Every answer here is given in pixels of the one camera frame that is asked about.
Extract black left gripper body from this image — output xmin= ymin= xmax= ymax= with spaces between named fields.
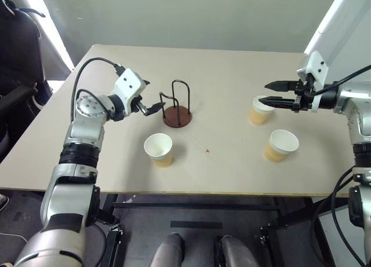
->
xmin=130 ymin=94 xmax=148 ymax=115

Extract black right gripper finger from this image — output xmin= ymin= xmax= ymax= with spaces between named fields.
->
xmin=264 ymin=80 xmax=299 ymax=92
xmin=260 ymin=96 xmax=296 ymax=110

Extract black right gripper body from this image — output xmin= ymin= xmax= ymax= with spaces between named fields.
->
xmin=292 ymin=74 xmax=317 ymax=114

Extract brown wire cup holder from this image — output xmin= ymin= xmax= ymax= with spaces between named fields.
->
xmin=158 ymin=79 xmax=194 ymax=129

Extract tan white paper cup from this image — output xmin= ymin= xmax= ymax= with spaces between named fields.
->
xmin=249 ymin=95 xmax=275 ymax=126
xmin=263 ymin=129 xmax=300 ymax=163
xmin=143 ymin=133 xmax=174 ymax=168

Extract white board panel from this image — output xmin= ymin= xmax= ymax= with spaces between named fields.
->
xmin=304 ymin=0 xmax=371 ymax=100

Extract black office chair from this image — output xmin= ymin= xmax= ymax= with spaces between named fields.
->
xmin=0 ymin=0 xmax=54 ymax=163

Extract grey rounded shape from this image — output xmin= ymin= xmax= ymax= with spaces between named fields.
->
xmin=149 ymin=233 xmax=186 ymax=267
xmin=217 ymin=235 xmax=260 ymax=267

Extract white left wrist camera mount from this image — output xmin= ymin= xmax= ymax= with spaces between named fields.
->
xmin=111 ymin=68 xmax=147 ymax=116

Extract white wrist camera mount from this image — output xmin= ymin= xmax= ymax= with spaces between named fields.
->
xmin=111 ymin=68 xmax=147 ymax=116
xmin=296 ymin=50 xmax=330 ymax=114

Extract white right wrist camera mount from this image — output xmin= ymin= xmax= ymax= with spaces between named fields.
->
xmin=296 ymin=50 xmax=330 ymax=114

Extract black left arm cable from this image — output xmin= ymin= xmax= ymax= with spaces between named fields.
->
xmin=70 ymin=57 xmax=126 ymax=126

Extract black metal table frame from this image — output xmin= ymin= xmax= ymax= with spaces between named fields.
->
xmin=98 ymin=193 xmax=351 ymax=267

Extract black robot body cable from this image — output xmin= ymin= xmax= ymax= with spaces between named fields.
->
xmin=309 ymin=166 xmax=371 ymax=267

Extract white floor cable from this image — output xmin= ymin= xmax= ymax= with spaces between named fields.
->
xmin=0 ymin=231 xmax=27 ymax=245

